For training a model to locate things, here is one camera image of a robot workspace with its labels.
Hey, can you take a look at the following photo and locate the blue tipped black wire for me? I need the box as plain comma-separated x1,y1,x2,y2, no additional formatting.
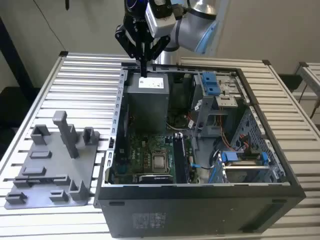
190,162,218,172

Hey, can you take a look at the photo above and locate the orange wire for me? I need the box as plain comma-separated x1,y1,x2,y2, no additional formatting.
216,113,231,153

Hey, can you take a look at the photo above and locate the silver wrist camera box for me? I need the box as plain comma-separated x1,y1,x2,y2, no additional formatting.
144,0,177,39

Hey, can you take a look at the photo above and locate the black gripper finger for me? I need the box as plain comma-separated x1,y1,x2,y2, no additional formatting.
144,35,171,77
114,23,145,77

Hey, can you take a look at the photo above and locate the black open PC case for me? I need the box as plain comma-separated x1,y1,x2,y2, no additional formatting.
92,61,307,238

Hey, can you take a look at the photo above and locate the black furniture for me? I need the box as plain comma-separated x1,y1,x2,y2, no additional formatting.
0,16,41,141

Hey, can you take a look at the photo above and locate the silver drive cage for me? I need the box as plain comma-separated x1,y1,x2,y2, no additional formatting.
191,71,251,138

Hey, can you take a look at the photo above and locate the metal slat side table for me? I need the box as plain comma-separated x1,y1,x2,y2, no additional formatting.
291,61,320,121

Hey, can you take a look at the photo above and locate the grey power supply unit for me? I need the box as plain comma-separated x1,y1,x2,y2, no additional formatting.
123,72,171,135

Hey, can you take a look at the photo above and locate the perforated metal disk bay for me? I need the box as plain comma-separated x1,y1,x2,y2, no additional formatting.
229,106,286,181

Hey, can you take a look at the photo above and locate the white wire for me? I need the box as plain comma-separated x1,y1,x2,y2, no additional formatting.
166,121,188,131

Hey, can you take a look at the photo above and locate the grey plastic parts rack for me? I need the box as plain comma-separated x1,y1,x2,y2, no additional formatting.
4,110,106,210

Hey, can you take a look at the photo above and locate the black chair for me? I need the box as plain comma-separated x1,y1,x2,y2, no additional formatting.
278,73,303,95

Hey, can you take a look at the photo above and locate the blue disk carrier with disk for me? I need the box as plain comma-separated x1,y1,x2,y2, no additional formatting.
209,151,272,185

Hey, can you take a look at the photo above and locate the thin black wall cable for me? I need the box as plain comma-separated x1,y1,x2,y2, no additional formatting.
32,0,66,52

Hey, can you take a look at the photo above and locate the CPU socket metal frame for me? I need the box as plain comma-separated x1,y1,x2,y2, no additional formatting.
149,149,171,175

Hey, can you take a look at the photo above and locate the silver CPU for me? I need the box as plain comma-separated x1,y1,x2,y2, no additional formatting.
152,155,168,171

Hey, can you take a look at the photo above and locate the black graphics card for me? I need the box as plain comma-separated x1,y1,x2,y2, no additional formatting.
138,174,175,185

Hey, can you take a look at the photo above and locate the green motherboard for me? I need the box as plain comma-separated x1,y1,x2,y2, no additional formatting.
109,109,201,185

